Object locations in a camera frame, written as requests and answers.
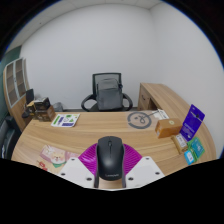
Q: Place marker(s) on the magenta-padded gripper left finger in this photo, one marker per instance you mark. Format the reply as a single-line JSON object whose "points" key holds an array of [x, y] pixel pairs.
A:
{"points": [[78, 170]]}

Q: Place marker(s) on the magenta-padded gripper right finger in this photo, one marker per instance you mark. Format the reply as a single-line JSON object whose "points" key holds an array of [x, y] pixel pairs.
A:
{"points": [[143, 170]]}

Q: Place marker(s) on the black computer mouse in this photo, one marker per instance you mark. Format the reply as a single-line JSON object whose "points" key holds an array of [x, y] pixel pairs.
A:
{"points": [[110, 158]]}

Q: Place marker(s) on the cartoon dog print mouse pad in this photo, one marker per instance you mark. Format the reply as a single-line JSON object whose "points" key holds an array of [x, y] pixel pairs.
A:
{"points": [[55, 155]]}

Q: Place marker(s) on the small yellow-brown box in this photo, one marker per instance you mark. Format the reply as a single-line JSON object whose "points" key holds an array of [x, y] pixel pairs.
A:
{"points": [[180, 143]]}

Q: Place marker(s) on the small blue packet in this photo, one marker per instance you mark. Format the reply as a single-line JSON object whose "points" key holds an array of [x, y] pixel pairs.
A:
{"points": [[190, 157]]}

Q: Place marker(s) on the orange-brown cardboard box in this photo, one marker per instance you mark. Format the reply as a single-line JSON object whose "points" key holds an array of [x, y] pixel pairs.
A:
{"points": [[168, 128]]}

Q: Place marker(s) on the white green purple leaflet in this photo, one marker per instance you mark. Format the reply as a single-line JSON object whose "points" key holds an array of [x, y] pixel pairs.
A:
{"points": [[66, 120]]}

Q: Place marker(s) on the green packet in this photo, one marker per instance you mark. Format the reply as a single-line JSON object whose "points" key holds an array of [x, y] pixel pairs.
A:
{"points": [[197, 147]]}

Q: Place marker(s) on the brown printed cardboard box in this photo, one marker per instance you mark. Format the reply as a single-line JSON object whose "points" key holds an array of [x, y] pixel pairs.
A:
{"points": [[46, 115]]}

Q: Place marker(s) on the purple card package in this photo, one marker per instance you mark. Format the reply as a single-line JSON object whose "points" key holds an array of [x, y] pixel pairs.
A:
{"points": [[192, 123]]}

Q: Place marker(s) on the black mesh office chair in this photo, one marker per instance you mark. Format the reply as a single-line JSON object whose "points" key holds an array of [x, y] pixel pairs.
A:
{"points": [[89, 101]]}

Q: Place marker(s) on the black box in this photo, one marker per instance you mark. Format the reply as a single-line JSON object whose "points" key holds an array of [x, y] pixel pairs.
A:
{"points": [[42, 103]]}

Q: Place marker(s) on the wooden side desk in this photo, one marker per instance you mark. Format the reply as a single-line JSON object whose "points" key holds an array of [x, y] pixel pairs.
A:
{"points": [[163, 96]]}

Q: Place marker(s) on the black leather armchair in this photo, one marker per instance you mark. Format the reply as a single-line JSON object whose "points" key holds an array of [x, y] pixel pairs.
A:
{"points": [[8, 138]]}

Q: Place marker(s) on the grey backpack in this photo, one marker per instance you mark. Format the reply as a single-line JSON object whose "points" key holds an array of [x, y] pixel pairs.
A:
{"points": [[109, 95]]}

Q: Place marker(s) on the small black chair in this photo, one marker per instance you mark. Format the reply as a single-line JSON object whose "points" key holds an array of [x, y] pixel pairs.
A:
{"points": [[29, 98]]}

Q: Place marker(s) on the wooden shelf unit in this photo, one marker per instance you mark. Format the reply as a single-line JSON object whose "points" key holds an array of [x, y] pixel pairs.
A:
{"points": [[15, 86]]}

